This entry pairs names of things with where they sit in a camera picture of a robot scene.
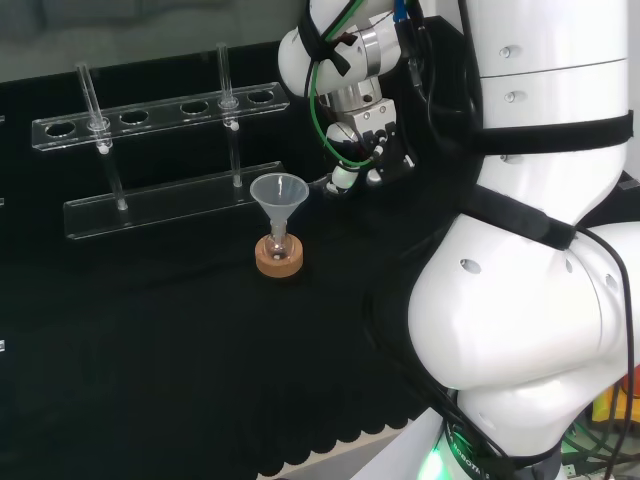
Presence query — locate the yellow stop button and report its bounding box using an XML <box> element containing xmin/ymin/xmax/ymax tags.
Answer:
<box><xmin>591</xmin><ymin>368</ymin><xmax>640</xmax><ymax>427</ymax></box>

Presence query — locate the clear glass weighing funnel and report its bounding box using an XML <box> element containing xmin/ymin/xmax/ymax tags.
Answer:
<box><xmin>305</xmin><ymin>174</ymin><xmax>337</xmax><ymax>197</ymax></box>

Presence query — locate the translucent plastic funnel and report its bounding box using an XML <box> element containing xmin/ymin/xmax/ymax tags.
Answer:
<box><xmin>249</xmin><ymin>173</ymin><xmax>311</xmax><ymax>246</ymax></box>

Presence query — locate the clear acrylic funnel stand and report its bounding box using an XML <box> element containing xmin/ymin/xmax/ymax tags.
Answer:
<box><xmin>30</xmin><ymin>41</ymin><xmax>292</xmax><ymax>243</ymax></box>

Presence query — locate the round-bottom glass flask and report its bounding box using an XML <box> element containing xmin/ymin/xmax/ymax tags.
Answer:
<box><xmin>264</xmin><ymin>222</ymin><xmax>294</xmax><ymax>263</ymax></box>

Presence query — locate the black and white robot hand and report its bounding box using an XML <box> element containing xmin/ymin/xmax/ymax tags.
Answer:
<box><xmin>319</xmin><ymin>97</ymin><xmax>419</xmax><ymax>201</ymax></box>

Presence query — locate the cork ring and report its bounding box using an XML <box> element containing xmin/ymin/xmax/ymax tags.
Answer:
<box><xmin>254</xmin><ymin>234</ymin><xmax>306</xmax><ymax>278</ymax></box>

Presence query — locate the green cable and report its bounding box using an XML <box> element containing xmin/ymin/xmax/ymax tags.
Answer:
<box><xmin>306</xmin><ymin>0</ymin><xmax>382</xmax><ymax>167</ymax></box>

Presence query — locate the black cable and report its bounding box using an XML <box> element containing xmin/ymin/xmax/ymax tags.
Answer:
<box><xmin>573</xmin><ymin>225</ymin><xmax>640</xmax><ymax>480</ymax></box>

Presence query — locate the black cloth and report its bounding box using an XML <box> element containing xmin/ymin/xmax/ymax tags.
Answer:
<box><xmin>0</xmin><ymin>13</ymin><xmax>484</xmax><ymax>480</ymax></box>

